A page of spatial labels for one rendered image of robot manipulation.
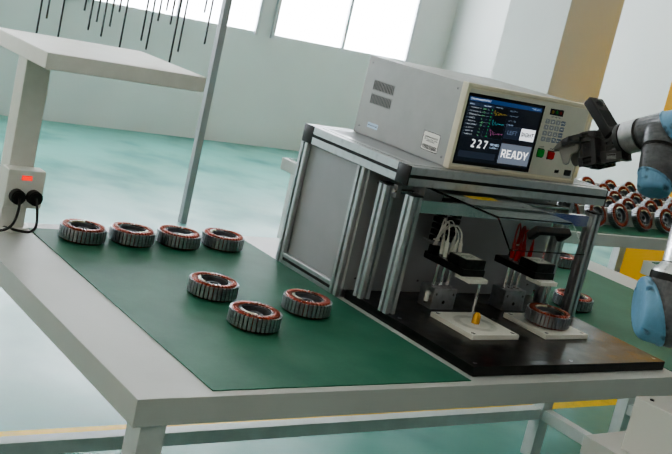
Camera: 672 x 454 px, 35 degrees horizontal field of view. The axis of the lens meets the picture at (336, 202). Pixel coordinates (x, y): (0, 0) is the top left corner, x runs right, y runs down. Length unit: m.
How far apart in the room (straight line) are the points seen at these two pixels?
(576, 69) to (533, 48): 0.28
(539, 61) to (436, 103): 4.04
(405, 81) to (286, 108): 7.15
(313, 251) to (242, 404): 0.88
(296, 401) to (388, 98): 1.01
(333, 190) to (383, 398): 0.73
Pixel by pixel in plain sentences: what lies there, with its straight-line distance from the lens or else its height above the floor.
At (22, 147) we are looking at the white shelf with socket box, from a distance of 2.60.
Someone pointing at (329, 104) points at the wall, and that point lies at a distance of 10.06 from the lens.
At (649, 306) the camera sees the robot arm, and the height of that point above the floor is 1.03.
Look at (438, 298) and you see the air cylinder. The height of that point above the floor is 0.80.
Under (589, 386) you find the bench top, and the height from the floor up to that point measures 0.73.
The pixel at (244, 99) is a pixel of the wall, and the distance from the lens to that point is 9.56.
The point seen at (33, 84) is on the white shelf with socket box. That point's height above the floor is 1.10.
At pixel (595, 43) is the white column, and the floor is 1.52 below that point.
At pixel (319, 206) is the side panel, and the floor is 0.93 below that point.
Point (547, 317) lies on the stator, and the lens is 2.67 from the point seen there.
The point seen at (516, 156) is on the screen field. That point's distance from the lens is 2.67.
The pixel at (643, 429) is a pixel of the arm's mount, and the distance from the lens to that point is 2.11.
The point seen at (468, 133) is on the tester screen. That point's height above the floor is 1.20.
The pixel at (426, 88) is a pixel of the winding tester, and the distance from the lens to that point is 2.62.
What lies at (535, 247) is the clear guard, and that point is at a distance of 2.38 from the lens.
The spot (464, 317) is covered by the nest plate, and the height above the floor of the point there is 0.78.
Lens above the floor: 1.44
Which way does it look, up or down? 10 degrees down
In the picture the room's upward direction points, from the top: 13 degrees clockwise
